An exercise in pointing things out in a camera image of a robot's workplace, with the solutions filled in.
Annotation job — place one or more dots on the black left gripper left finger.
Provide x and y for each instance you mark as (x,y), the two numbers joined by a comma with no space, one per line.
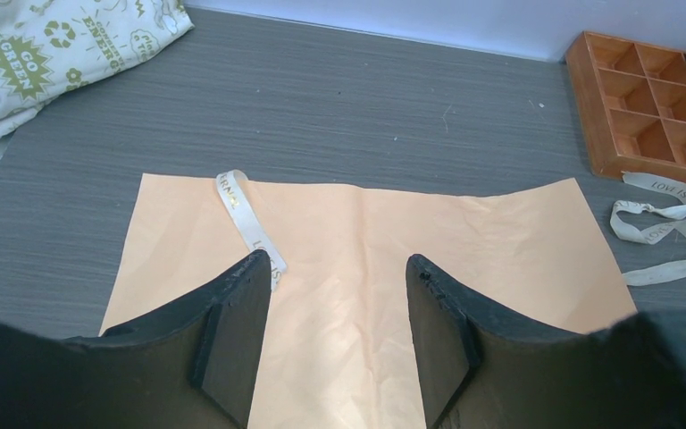
(190,363)

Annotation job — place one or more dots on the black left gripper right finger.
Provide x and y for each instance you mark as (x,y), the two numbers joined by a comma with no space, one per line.
(483,365)

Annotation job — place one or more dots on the beige printed ribbon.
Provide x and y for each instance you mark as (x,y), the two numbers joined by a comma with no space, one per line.
(675,221)

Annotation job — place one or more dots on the orange wrapping paper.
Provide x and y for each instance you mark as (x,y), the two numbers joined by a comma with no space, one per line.
(338,349)

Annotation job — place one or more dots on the short beige ribbon piece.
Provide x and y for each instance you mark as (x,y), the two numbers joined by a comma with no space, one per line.
(242,214)

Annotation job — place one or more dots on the orange wooden compartment tray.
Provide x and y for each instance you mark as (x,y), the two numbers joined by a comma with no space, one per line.
(631,98)

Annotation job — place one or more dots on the cream green printed cloth bag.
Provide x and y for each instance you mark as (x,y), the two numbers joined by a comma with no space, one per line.
(48,48)

